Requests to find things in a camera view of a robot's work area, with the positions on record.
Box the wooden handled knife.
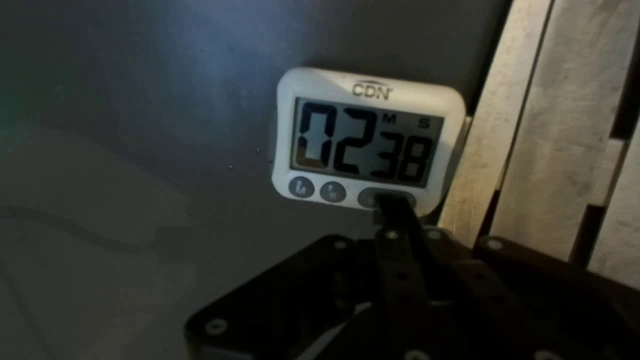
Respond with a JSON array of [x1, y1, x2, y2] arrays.
[[488, 0, 640, 266]]

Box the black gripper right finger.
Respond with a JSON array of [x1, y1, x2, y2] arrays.
[[397, 193, 640, 360]]

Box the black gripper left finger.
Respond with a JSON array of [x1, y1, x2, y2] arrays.
[[185, 193, 427, 360]]

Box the black handled knife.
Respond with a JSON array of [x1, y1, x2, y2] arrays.
[[433, 0, 556, 249]]

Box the white digital kitchen timer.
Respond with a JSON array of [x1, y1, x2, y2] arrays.
[[270, 63, 467, 215]]

